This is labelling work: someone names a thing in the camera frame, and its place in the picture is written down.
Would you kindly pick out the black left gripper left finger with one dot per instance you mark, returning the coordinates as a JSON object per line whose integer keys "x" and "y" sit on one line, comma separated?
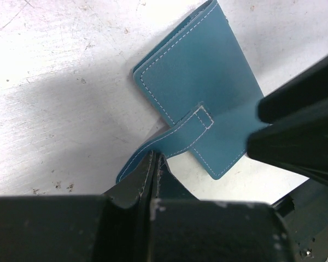
{"x": 112, "y": 226}

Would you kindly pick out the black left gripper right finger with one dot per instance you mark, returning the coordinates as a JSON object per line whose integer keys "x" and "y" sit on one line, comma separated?
{"x": 183, "y": 228}

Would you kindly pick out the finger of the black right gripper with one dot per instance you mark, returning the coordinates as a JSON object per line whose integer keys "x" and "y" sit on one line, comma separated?
{"x": 296, "y": 138}

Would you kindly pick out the blue leather card holder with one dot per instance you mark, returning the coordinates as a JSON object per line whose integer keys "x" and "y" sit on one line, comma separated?
{"x": 202, "y": 85}

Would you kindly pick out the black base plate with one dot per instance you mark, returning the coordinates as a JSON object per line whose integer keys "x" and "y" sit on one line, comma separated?
{"x": 305, "y": 213}

